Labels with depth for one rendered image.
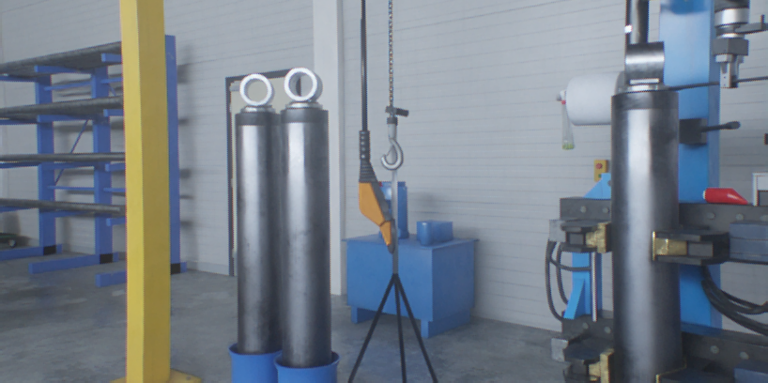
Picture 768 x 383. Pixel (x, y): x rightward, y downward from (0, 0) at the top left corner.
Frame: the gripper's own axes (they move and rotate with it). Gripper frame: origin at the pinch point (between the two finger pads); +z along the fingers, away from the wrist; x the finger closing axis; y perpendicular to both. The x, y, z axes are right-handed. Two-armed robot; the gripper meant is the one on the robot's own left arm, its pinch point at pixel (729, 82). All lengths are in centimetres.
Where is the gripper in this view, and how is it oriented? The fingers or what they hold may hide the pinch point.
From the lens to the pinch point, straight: 242.9
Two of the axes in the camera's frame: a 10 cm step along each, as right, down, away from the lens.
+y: -6.2, -0.1, 7.8
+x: -7.8, 0.2, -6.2
